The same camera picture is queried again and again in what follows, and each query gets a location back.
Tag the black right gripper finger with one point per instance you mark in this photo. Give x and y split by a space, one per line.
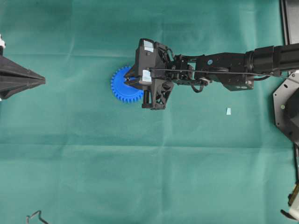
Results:
7 89
130 74
134 83

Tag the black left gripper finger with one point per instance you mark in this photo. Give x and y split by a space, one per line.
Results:
10 68

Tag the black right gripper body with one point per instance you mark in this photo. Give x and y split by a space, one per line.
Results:
151 63

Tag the blue plastic gear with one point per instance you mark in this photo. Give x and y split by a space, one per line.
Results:
121 91

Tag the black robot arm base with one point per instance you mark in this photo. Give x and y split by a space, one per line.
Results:
286 107

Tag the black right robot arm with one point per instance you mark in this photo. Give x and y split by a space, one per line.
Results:
235 71

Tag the small light blue tape piece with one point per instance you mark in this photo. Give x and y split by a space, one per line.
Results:
228 111

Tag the green table cloth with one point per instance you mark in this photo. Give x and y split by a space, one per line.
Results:
72 150

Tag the white and yellow clamp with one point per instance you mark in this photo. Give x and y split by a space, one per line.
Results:
293 203

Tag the black aluminium frame rail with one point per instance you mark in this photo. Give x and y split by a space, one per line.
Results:
290 20

